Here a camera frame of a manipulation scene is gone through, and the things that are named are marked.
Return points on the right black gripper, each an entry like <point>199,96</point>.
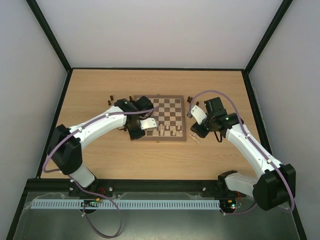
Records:
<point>200,129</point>

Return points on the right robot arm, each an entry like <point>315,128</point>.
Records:
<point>275,182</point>

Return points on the white slotted cable duct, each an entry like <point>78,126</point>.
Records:
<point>77,204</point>

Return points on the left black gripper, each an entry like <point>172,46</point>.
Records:
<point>134,136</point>

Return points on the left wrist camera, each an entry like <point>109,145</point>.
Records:
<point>149,123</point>

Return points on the wooden chess board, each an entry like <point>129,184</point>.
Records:
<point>171,111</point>

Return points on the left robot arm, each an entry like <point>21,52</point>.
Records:
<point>66,145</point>

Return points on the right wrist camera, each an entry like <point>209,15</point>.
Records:
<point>198,114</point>

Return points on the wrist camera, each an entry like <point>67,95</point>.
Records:
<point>149,123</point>
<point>198,114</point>

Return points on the black frame rail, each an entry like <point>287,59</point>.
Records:
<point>207,188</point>

